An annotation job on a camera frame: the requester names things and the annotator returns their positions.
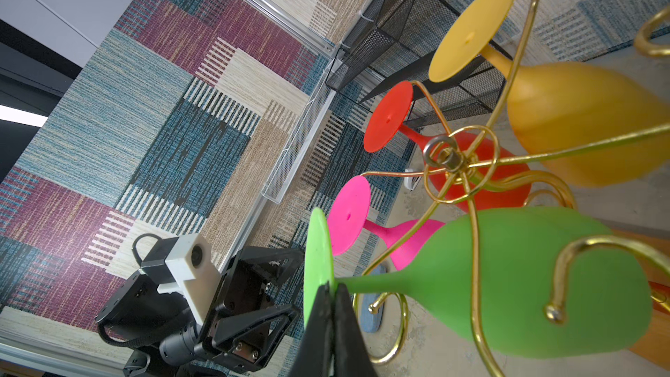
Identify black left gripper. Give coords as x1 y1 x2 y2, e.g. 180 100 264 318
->
201 246 304 372

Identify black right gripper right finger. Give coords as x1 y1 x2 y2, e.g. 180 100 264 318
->
333 284 378 377

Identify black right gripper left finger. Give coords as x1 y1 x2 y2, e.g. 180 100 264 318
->
289 284 333 377

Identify green wine glass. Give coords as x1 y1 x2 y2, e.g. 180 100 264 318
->
303 206 654 360

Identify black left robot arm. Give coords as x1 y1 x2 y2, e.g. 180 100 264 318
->
96 246 305 376

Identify pink wine glass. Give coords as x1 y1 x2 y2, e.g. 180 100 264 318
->
327 176 445 271

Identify red wine glass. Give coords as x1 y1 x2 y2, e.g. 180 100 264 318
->
363 80 533 213

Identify black mesh shelf rack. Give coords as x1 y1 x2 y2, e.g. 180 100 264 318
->
326 0 505 127

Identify yellow wine glass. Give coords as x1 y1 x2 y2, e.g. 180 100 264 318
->
429 0 669 187

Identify small white object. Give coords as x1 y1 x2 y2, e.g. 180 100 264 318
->
403 169 420 192

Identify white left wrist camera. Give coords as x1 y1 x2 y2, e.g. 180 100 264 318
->
132 233 222 326

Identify gold wire wine glass rack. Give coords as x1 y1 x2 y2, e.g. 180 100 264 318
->
352 0 670 377

